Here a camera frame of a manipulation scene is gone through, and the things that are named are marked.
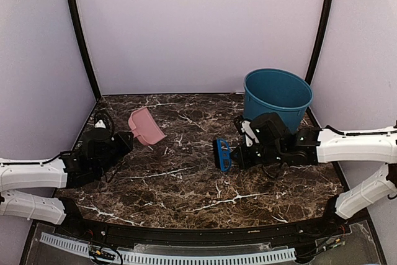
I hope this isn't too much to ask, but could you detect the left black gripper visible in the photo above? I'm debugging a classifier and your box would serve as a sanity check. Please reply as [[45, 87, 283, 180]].
[[96, 130, 133, 177]]

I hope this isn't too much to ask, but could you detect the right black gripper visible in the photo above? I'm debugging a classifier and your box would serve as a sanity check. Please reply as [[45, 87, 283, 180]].
[[230, 142, 286, 169]]

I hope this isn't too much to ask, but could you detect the blue hand brush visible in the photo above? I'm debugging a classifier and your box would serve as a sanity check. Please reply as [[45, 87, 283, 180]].
[[212, 138, 238, 173]]

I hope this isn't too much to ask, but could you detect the pink plastic dustpan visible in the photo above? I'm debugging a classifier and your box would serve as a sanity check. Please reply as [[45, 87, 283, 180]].
[[128, 107, 166, 146]]

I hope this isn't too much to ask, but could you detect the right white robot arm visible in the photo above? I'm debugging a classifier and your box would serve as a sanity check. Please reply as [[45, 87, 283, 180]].
[[231, 112, 396, 236]]

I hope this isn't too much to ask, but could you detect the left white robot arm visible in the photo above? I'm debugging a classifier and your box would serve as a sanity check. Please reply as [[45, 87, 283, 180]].
[[1, 128, 133, 238]]

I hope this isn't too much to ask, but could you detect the blue plastic waste bin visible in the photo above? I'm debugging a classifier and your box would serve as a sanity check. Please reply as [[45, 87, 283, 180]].
[[243, 68, 313, 133]]

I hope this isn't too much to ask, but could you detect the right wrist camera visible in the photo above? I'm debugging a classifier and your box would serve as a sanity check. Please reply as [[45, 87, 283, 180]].
[[233, 115, 259, 147]]

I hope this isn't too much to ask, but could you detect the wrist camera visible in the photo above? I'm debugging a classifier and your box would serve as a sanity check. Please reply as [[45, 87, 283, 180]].
[[233, 115, 259, 147], [94, 109, 115, 135]]

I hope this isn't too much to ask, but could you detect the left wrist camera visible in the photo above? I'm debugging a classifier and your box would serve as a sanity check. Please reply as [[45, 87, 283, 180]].
[[94, 109, 115, 135]]

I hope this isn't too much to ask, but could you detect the white slotted cable duct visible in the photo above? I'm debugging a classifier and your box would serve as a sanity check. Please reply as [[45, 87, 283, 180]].
[[40, 233, 297, 264]]

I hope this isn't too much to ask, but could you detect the black table front rail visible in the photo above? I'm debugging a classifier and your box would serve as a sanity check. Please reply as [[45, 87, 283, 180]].
[[55, 200, 351, 250]]

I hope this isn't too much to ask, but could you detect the right black frame post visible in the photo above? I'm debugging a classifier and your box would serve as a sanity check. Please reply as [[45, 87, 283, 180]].
[[305, 0, 332, 85]]

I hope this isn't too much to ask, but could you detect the black frame post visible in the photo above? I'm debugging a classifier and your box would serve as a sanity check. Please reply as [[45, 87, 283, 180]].
[[305, 0, 332, 85], [67, 0, 102, 101]]

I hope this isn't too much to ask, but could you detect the left black frame post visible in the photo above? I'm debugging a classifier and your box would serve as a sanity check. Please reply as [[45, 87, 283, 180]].
[[67, 0, 102, 101]]

